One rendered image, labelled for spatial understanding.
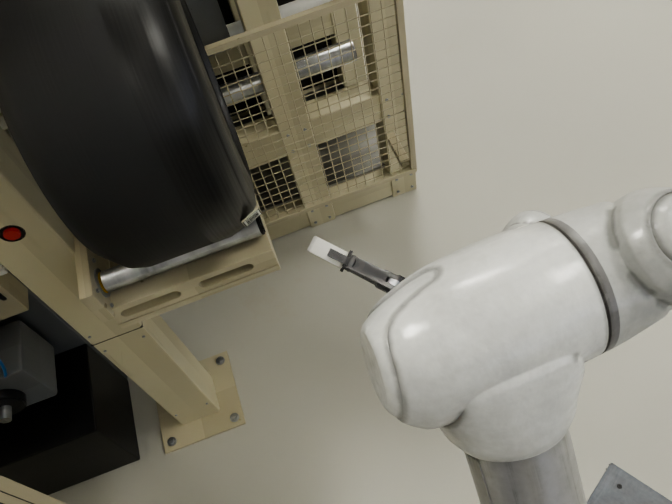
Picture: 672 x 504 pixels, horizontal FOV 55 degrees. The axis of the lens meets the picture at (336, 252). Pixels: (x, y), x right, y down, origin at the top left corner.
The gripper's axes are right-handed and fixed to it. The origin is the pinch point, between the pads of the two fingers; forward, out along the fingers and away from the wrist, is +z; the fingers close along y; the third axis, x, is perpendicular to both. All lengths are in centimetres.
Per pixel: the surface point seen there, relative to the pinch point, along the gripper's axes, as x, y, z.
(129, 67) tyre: 8.1, -27.4, 35.1
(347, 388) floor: -29, 93, -22
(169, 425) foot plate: -65, 97, 23
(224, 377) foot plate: -44, 101, 15
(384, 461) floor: -42, 80, -41
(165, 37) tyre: 14.5, -26.1, 33.3
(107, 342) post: -40, 44, 39
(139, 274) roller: -19.9, 14.4, 31.9
